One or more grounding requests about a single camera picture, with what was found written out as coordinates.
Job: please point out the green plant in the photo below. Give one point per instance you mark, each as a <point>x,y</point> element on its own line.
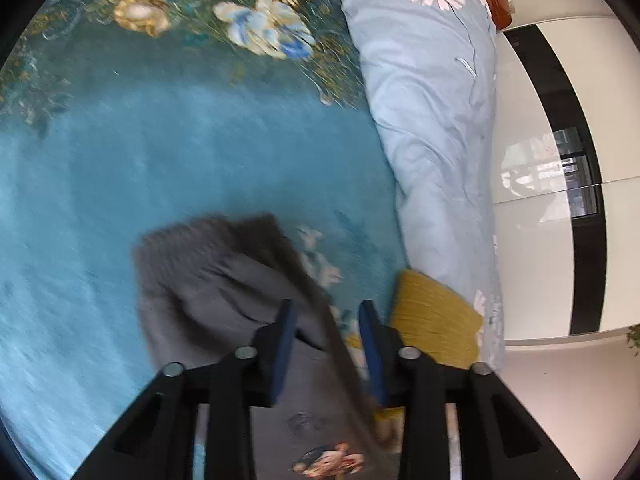
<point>634,337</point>

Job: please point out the light blue daisy quilt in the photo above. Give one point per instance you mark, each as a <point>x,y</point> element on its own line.
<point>430,125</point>

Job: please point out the grey printed garment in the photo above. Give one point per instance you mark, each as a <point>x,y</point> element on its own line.
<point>220,290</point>

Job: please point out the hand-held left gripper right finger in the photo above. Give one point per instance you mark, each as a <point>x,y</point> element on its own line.
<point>370,355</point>

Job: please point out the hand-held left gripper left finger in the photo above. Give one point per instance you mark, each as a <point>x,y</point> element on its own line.
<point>284,345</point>

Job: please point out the teal floral blanket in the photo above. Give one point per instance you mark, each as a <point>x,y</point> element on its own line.
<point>165,160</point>

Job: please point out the mustard yellow knitted cloth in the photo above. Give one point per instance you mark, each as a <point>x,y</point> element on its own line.
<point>434,321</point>

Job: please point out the white wardrobe with black stripe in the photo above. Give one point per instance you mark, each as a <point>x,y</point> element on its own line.
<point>555,175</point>

